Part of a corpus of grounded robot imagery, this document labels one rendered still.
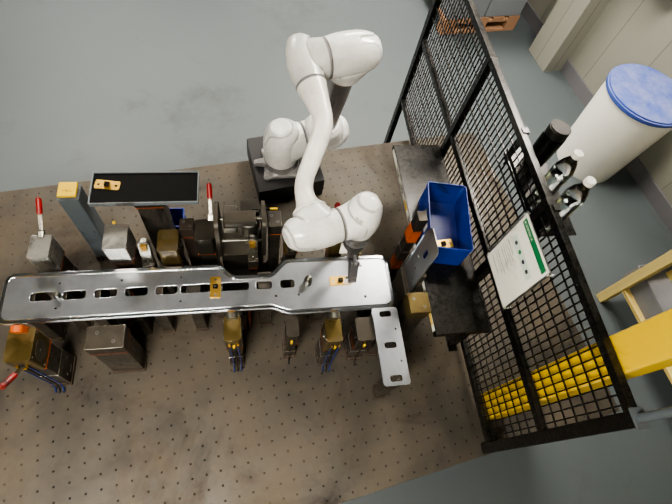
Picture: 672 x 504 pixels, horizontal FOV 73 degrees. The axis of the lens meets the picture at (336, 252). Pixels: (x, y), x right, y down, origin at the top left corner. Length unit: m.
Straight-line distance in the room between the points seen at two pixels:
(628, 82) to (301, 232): 2.97
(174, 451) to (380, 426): 0.78
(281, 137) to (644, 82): 2.69
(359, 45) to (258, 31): 2.77
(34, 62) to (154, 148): 1.20
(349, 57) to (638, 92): 2.58
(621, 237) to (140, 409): 3.35
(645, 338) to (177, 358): 1.57
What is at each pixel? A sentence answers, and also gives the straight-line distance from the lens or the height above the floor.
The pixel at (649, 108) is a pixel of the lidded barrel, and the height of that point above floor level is 0.71.
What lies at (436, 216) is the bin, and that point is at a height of 1.03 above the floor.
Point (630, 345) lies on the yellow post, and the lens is 1.35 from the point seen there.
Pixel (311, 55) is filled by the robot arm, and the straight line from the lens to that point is 1.54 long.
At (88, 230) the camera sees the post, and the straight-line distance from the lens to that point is 2.01.
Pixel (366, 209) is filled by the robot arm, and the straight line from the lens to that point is 1.26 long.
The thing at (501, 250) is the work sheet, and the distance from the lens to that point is 1.71.
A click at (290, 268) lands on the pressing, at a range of 1.74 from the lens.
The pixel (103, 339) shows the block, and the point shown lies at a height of 1.03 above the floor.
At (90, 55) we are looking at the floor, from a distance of 4.18.
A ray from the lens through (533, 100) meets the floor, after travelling 4.47.
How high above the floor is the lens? 2.57
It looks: 61 degrees down
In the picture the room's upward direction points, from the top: 17 degrees clockwise
